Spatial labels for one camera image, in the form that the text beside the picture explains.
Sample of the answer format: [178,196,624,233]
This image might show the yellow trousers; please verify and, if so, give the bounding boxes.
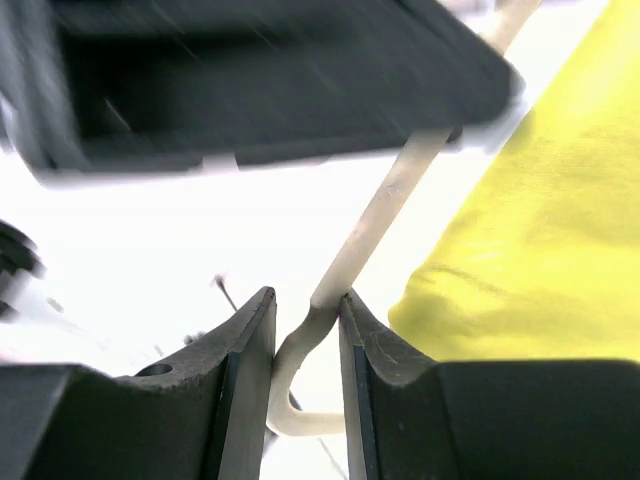
[388,1,639,361]

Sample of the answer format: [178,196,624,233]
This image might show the beige trouser hanger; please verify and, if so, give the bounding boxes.
[264,0,541,439]

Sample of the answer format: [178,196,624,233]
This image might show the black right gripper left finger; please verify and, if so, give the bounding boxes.
[1,287,276,479]

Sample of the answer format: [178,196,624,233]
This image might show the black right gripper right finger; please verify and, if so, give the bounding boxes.
[339,293,639,480]

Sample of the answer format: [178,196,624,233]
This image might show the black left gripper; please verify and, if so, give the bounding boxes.
[1,1,517,173]

